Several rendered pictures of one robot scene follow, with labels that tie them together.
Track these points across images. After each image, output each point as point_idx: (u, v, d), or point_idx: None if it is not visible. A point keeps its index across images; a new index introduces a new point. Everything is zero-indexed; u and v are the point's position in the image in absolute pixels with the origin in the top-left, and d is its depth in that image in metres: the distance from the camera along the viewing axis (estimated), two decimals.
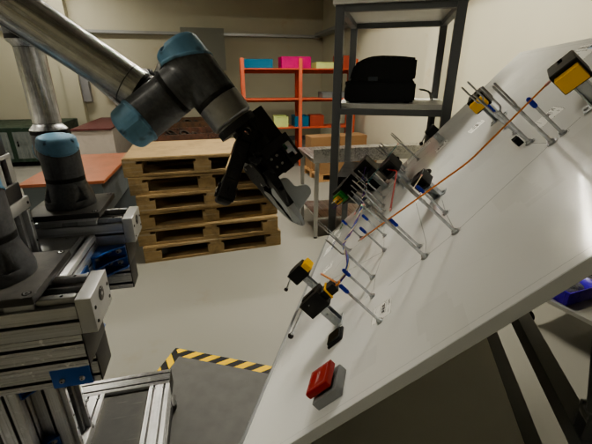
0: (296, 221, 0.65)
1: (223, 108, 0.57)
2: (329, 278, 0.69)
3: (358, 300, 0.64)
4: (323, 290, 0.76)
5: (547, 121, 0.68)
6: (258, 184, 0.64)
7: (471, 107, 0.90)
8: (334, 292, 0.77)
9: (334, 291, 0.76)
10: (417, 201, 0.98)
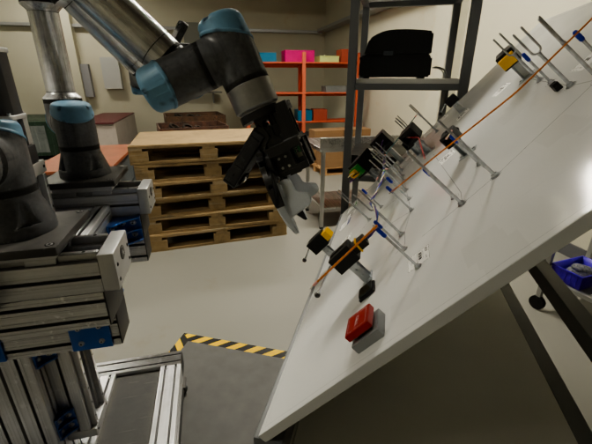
0: (299, 215, 0.68)
1: (239, 99, 0.57)
2: (349, 249, 0.63)
3: (396, 245, 0.61)
4: (354, 243, 0.74)
5: (588, 63, 0.66)
6: None
7: (500, 64, 0.88)
8: (365, 246, 0.74)
9: (365, 244, 0.74)
10: (443, 163, 0.96)
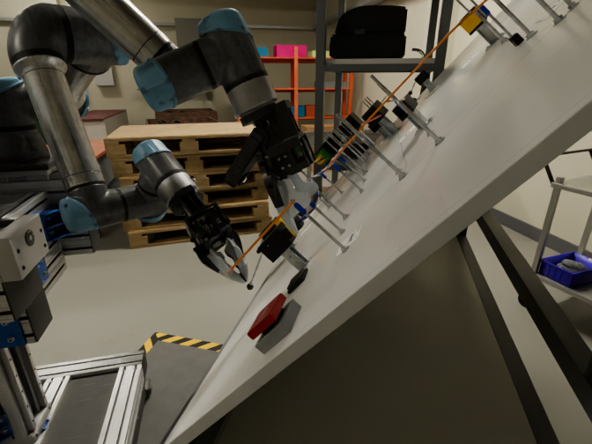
0: (299, 214, 0.68)
1: (239, 99, 0.57)
2: (265, 230, 0.53)
3: (319, 224, 0.51)
4: (284, 225, 0.64)
5: (553, 11, 0.56)
6: None
7: (463, 26, 0.78)
8: (298, 229, 0.64)
9: (298, 227, 0.64)
10: (402, 140, 0.85)
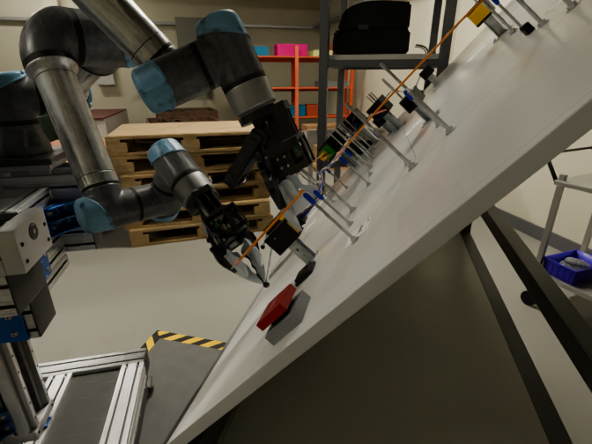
0: None
1: (237, 100, 0.57)
2: (273, 220, 0.52)
3: (329, 213, 0.50)
4: (287, 223, 0.64)
5: None
6: None
7: (470, 18, 0.77)
8: (300, 225, 0.63)
9: (299, 223, 0.63)
10: (408, 134, 0.85)
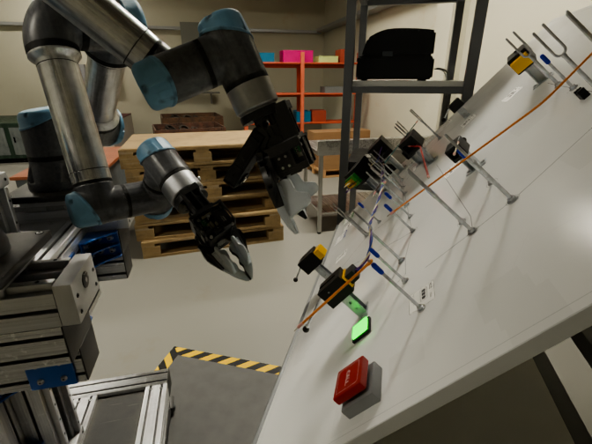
0: (299, 214, 0.68)
1: (239, 99, 0.57)
2: (340, 287, 0.53)
3: (395, 283, 0.52)
4: (342, 277, 0.65)
5: None
6: None
7: (513, 67, 0.78)
8: (355, 280, 0.65)
9: (354, 278, 0.65)
10: (447, 176, 0.86)
